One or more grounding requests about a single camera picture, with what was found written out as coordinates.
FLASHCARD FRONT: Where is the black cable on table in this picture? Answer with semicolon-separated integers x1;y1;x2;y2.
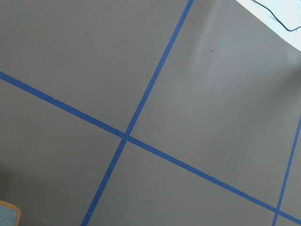
250;0;301;32

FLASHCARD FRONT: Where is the brown paper table cover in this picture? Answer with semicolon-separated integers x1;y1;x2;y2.
0;0;301;226

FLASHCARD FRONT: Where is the grey square plate orange rim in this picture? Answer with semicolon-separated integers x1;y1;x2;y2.
0;201;21;226

